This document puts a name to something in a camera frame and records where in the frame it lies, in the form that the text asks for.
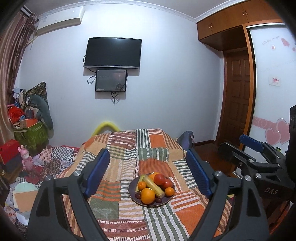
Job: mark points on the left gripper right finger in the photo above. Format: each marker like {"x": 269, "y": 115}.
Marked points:
{"x": 247, "y": 219}

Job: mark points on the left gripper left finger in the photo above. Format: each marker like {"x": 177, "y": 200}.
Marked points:
{"x": 48, "y": 219}

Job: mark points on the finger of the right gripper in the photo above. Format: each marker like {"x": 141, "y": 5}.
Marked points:
{"x": 246, "y": 162}
{"x": 269, "y": 153}

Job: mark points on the red tomato with stem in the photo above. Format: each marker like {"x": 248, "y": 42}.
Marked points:
{"x": 167, "y": 183}

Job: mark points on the smooth red tomato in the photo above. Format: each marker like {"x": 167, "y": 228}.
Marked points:
{"x": 159, "y": 179}

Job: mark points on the long yellow banana piece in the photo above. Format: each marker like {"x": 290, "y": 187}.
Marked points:
{"x": 150, "y": 183}

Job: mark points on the large orange with sticker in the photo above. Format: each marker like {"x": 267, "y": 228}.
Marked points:
{"x": 147, "y": 196}

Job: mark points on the light green round plate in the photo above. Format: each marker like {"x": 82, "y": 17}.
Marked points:
{"x": 25, "y": 187}

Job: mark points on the brown wooden door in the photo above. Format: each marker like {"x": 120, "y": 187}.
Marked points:
{"x": 234, "y": 119}

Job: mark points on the pink toy figure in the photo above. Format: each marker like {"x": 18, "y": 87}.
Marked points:
{"x": 27, "y": 161}

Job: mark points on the small mandarin by plate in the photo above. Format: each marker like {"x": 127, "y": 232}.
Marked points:
{"x": 169, "y": 191}

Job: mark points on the orange on plate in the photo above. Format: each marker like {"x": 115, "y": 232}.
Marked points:
{"x": 152, "y": 175}

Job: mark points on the red box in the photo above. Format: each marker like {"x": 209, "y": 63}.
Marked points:
{"x": 9, "y": 150}

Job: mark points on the green storage box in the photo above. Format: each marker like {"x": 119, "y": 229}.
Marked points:
{"x": 33, "y": 138}

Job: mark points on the short yellow banana piece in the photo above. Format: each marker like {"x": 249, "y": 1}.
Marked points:
{"x": 141, "y": 178}

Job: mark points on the dark purple round plate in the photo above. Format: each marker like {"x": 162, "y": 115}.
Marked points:
{"x": 131, "y": 193}

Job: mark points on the small mandarin near tomato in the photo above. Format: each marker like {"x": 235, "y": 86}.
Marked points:
{"x": 141, "y": 185}

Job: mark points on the dark red plum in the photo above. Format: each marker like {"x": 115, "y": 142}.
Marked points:
{"x": 138, "y": 195}

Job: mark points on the striped patchwork bedspread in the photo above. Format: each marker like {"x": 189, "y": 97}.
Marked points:
{"x": 132, "y": 154}

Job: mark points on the white wardrobe with hearts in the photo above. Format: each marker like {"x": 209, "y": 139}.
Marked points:
{"x": 273, "y": 47}

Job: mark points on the yellow foam tube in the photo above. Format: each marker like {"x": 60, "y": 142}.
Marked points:
{"x": 105, "y": 125}

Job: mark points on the grey plush toy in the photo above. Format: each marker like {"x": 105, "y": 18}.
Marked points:
{"x": 38, "y": 102}

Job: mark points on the wooden overhead cabinet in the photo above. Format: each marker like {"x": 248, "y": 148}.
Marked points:
{"x": 224, "y": 30}

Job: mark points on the striped brown curtain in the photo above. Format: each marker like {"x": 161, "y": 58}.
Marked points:
{"x": 13, "y": 43}

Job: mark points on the white air conditioner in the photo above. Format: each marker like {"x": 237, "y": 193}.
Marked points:
{"x": 62, "y": 19}

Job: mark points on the small wall monitor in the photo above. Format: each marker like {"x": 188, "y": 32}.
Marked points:
{"x": 111, "y": 80}

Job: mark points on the wall mounted black television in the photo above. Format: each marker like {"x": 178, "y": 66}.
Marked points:
{"x": 112, "y": 52}

